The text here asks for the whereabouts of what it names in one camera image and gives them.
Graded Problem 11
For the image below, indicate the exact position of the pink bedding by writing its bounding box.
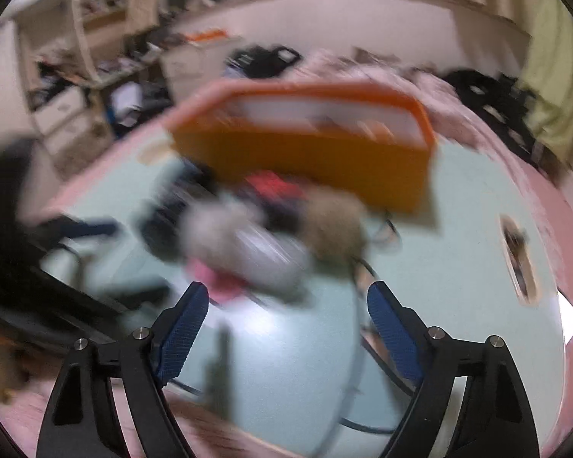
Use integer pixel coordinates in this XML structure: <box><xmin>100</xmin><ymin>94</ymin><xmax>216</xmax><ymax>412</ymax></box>
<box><xmin>43</xmin><ymin>50</ymin><xmax>573</xmax><ymax>458</ymax></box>

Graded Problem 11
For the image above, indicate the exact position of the white drawer cabinet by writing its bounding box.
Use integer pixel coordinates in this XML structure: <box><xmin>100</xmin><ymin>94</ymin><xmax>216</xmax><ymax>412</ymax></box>
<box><xmin>162</xmin><ymin>40</ymin><xmax>235</xmax><ymax>102</ymax></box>

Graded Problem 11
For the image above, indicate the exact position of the light green desktop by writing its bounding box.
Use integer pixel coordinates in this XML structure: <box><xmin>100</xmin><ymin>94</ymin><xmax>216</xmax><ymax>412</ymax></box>
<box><xmin>52</xmin><ymin>138</ymin><xmax>570</xmax><ymax>458</ymax></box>

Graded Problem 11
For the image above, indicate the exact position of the lime green curtain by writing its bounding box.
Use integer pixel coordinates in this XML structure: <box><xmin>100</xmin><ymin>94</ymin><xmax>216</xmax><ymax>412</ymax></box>
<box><xmin>518</xmin><ymin>0</ymin><xmax>573</xmax><ymax>163</ymax></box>

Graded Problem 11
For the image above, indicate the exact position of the small dark toy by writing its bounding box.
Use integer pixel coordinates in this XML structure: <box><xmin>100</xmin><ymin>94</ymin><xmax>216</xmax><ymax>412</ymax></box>
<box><xmin>499</xmin><ymin>214</ymin><xmax>540</xmax><ymax>303</ymax></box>

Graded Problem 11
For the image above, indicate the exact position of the white shelf unit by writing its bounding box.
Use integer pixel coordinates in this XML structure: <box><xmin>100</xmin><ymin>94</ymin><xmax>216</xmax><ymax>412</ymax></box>
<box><xmin>10</xmin><ymin>0</ymin><xmax>131</xmax><ymax>154</ymax></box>

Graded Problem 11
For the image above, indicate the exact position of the red item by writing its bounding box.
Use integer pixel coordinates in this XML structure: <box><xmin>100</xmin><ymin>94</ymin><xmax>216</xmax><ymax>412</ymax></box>
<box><xmin>243</xmin><ymin>172</ymin><xmax>307</xmax><ymax>207</ymax></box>

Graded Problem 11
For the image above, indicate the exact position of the white purple packet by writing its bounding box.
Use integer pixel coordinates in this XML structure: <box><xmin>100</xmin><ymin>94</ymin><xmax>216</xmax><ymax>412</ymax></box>
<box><xmin>556</xmin><ymin>289</ymin><xmax>573</xmax><ymax>344</ymax></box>

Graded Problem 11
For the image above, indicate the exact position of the grey plush toy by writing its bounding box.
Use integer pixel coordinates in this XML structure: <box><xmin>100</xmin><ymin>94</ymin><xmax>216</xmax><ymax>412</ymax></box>
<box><xmin>179</xmin><ymin>200</ymin><xmax>312</xmax><ymax>302</ymax></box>

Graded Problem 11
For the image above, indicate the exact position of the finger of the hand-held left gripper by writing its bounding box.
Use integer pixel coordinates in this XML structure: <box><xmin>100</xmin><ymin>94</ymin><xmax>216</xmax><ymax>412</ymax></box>
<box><xmin>40</xmin><ymin>214</ymin><xmax>121</xmax><ymax>250</ymax></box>
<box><xmin>81</xmin><ymin>282</ymin><xmax>170</xmax><ymax>311</ymax></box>

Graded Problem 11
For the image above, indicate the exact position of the black cable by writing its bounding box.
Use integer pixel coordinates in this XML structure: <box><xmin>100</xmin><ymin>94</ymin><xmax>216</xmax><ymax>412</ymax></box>
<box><xmin>346</xmin><ymin>210</ymin><xmax>414</xmax><ymax>440</ymax></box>

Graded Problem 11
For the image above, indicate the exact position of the orange item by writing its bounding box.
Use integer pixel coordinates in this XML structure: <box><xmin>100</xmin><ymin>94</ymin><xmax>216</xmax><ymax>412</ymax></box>
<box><xmin>190</xmin><ymin>31</ymin><xmax>231</xmax><ymax>45</ymax></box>

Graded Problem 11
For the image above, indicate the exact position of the pile of black clothes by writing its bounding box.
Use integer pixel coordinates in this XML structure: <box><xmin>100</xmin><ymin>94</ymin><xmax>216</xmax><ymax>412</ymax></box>
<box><xmin>443</xmin><ymin>69</ymin><xmax>555</xmax><ymax>169</ymax></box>

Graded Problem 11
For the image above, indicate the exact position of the white bag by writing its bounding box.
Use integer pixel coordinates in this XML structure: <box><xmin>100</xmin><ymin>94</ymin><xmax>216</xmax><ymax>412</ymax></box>
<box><xmin>109</xmin><ymin>81</ymin><xmax>142</xmax><ymax>116</ymax></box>

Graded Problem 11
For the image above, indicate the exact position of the orange cardboard box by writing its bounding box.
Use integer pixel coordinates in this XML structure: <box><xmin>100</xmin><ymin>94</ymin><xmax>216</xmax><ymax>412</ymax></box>
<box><xmin>167</xmin><ymin>79</ymin><xmax>440</xmax><ymax>215</ymax></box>

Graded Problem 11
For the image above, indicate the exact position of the black bag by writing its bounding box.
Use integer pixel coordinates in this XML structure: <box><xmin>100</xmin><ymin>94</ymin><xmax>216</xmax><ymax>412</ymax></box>
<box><xmin>226</xmin><ymin>45</ymin><xmax>301</xmax><ymax>80</ymax></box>

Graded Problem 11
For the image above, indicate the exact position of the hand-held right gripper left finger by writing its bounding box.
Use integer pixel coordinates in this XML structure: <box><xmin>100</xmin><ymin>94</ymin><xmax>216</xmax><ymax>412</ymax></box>
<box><xmin>36</xmin><ymin>281</ymin><xmax>210</xmax><ymax>458</ymax></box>

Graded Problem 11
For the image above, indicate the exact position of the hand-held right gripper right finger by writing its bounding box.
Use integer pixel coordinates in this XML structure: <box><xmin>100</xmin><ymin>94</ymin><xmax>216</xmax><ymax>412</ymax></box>
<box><xmin>367</xmin><ymin>281</ymin><xmax>540</xmax><ymax>458</ymax></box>

